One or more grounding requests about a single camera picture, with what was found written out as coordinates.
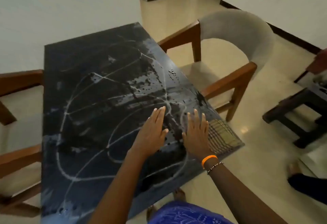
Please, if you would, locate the person's left hand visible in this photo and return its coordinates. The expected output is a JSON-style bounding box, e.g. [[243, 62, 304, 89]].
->
[[131, 106, 169, 153]]

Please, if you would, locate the person's right hand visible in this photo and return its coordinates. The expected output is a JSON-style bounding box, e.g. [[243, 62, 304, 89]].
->
[[182, 109, 212, 159]]

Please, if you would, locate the person's left forearm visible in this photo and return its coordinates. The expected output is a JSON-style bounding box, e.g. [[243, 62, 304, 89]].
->
[[88, 148, 154, 224]]

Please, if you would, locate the person's right forearm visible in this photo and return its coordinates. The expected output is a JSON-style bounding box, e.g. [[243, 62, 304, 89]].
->
[[203, 160, 290, 224]]

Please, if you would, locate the orange wristband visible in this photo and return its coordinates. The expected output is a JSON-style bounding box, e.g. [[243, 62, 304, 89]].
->
[[201, 155, 218, 169]]

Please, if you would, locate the person's right foot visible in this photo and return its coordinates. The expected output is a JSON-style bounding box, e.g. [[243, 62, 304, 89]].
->
[[173, 188, 186, 203]]

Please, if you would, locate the person's foot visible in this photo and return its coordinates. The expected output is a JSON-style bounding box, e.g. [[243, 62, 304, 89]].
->
[[173, 188, 186, 203], [287, 163, 304, 181], [146, 204, 158, 224]]

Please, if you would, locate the blue patterned garment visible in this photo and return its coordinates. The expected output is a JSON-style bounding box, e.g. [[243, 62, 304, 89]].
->
[[150, 200, 236, 224]]

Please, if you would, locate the person's left foot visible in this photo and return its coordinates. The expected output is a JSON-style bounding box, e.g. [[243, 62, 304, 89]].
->
[[146, 204, 158, 224]]

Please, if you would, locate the dark wooden low table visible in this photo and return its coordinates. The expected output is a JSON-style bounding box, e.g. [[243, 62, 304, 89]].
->
[[262, 74, 327, 149]]

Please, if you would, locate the grey upholstered wooden armchair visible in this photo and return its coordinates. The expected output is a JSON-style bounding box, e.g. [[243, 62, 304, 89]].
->
[[158, 9, 275, 123]]

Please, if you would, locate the reddish brown wooden chair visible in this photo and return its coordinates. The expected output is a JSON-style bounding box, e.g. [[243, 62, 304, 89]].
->
[[293, 49, 327, 84]]

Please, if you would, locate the beaded bracelet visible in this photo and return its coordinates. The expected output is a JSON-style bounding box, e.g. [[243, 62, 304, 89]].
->
[[206, 162, 224, 175]]

